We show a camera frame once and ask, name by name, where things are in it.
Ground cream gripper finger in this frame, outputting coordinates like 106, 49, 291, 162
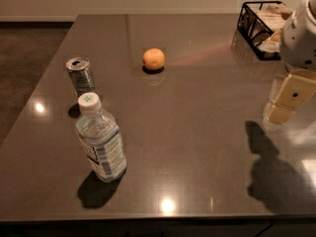
264, 69, 316, 124

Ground clear plastic water bottle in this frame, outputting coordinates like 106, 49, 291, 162
75, 93, 126, 183

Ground packets in basket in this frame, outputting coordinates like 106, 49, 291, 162
245, 3, 294, 55

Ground orange fruit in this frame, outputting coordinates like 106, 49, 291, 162
142, 48, 166, 71

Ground silver drink can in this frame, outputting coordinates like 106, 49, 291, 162
66, 56, 95, 97

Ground black wire basket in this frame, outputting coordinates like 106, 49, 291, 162
237, 1, 283, 60

